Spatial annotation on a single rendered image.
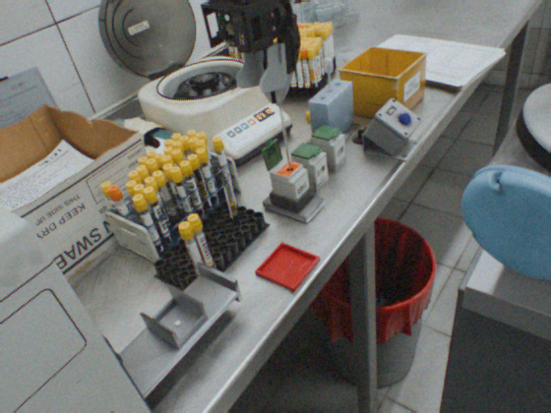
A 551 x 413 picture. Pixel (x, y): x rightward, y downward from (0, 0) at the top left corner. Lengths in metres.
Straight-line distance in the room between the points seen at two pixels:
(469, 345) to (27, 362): 0.55
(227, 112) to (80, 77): 0.37
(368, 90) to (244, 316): 0.54
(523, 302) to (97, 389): 0.45
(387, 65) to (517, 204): 0.73
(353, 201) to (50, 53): 0.68
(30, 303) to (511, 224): 0.38
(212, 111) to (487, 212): 0.59
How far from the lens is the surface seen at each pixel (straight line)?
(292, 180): 0.70
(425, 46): 1.30
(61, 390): 0.45
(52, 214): 0.73
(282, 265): 0.66
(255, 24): 0.56
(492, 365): 0.74
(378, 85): 0.95
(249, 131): 0.91
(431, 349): 1.64
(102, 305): 0.71
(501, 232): 0.42
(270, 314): 0.61
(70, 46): 1.10
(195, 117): 0.88
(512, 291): 0.59
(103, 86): 1.15
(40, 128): 1.00
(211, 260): 0.65
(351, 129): 0.94
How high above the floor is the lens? 1.35
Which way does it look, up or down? 38 degrees down
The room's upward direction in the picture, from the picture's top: 11 degrees counter-clockwise
